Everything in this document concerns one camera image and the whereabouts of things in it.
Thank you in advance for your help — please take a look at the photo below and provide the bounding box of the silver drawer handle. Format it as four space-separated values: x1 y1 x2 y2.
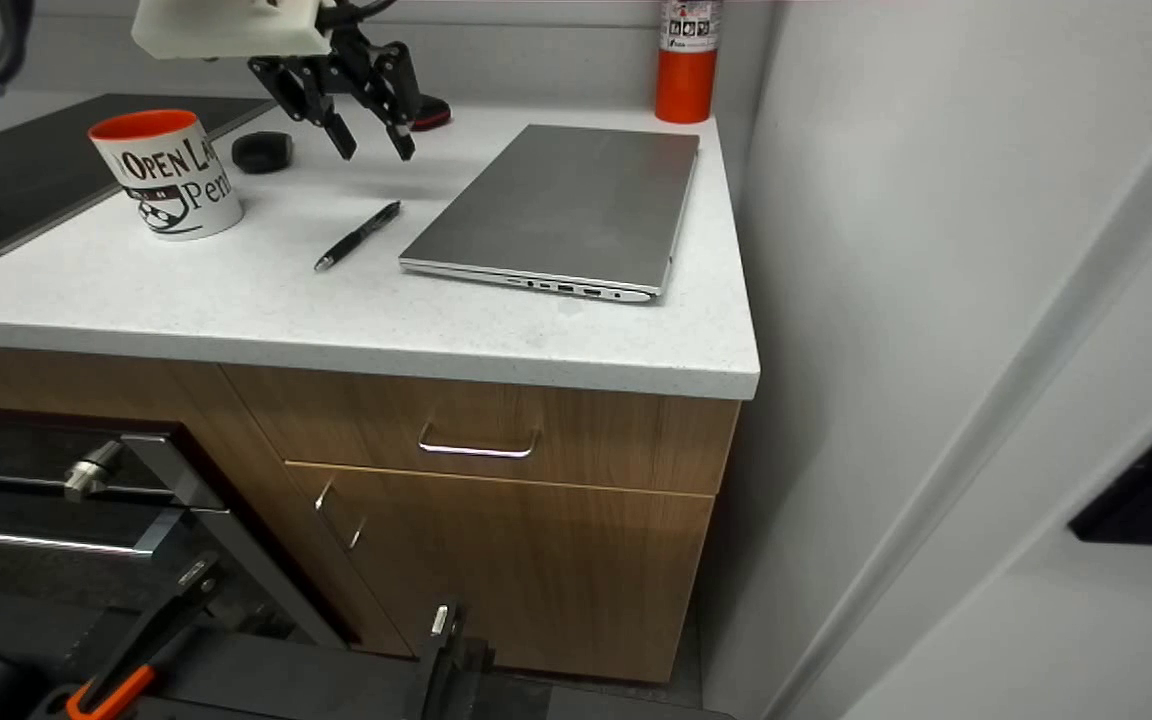
410 426 538 469

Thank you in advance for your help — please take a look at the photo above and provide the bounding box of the white mug with orange inside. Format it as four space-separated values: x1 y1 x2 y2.
83 102 253 243

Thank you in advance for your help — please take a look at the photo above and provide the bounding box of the black pen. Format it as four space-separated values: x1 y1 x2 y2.
308 195 409 281

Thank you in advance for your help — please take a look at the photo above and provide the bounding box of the orange red canister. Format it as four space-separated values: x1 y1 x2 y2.
648 0 728 128

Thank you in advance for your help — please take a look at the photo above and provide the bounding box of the black curved hose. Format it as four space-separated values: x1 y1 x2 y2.
0 0 41 87

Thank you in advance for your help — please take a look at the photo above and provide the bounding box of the small black round cap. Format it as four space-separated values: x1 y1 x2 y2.
223 125 298 179

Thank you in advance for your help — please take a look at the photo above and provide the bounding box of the brown wooden cabinet door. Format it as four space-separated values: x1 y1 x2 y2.
274 457 720 688

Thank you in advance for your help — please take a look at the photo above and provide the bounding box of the black clamp with orange handle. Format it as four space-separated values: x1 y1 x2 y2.
59 562 228 720

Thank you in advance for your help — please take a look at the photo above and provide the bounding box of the black clamp post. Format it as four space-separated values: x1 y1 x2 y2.
409 600 500 720

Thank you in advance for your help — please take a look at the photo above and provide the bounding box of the silver cabinet door handle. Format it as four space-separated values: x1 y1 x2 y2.
308 474 377 555

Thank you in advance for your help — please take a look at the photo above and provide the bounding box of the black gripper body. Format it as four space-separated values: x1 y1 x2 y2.
242 20 456 136

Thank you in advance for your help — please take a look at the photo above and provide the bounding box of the silver closed laptop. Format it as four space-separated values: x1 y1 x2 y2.
397 118 705 310

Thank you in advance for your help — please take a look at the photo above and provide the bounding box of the brown wooden drawer front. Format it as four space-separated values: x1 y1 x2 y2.
218 365 742 498

